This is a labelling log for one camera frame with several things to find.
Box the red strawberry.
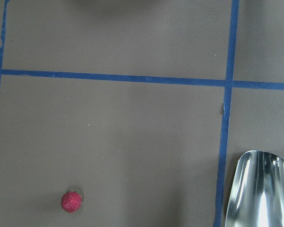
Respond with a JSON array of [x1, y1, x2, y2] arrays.
[[61, 190, 82, 213]]

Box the metal ice scoop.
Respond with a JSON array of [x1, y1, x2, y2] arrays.
[[225, 150, 284, 227]]

